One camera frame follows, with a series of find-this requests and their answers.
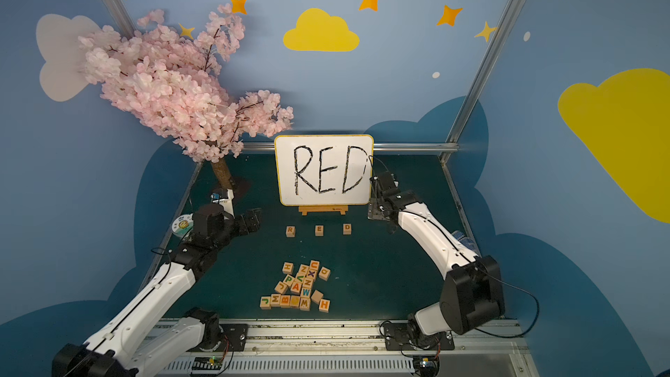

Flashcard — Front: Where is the wooden letter block J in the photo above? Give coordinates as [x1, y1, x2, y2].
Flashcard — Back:
[259, 296, 272, 310]

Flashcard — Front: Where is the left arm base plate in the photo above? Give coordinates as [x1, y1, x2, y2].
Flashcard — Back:
[196, 323, 249, 353]

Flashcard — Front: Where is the wooden letter block h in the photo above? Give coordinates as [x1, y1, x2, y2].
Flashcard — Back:
[282, 262, 294, 275]
[319, 298, 331, 312]

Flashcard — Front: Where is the wooden letter block P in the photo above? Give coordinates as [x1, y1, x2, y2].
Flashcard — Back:
[283, 275, 295, 287]

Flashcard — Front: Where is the wooden letter block M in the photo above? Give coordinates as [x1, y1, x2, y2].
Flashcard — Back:
[298, 297, 312, 312]

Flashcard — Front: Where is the wooden letter block W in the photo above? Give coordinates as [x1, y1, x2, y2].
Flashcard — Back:
[300, 287, 312, 298]

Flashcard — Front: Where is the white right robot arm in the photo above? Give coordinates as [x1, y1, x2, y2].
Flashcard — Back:
[371, 172, 505, 336]

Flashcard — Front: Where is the aluminium mounting rail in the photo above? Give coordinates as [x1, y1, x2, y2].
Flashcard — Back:
[144, 319, 539, 376]

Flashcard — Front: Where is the wooden easel stand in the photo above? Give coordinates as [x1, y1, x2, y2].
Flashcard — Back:
[298, 205, 349, 216]

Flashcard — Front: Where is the yellow framed whiteboard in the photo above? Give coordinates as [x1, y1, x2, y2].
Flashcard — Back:
[274, 134, 374, 207]

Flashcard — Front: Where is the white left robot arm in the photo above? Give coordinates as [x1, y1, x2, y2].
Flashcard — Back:
[52, 202, 262, 376]

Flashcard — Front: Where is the pink cherry blossom tree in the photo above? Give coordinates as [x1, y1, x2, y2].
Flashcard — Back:
[78, 0, 294, 190]

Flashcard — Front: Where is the aluminium frame post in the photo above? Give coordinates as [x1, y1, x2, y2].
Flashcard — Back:
[440, 0, 526, 168]

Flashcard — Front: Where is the wooden letter block H upper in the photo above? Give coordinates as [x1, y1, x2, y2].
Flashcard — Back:
[282, 262, 294, 275]

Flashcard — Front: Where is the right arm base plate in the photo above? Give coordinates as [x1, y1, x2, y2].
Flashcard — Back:
[379, 320, 455, 352]

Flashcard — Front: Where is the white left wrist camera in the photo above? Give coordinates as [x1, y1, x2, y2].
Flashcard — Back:
[210, 188, 235, 216]

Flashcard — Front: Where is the wooden letter block A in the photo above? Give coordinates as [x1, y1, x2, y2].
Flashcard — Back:
[290, 281, 303, 294]

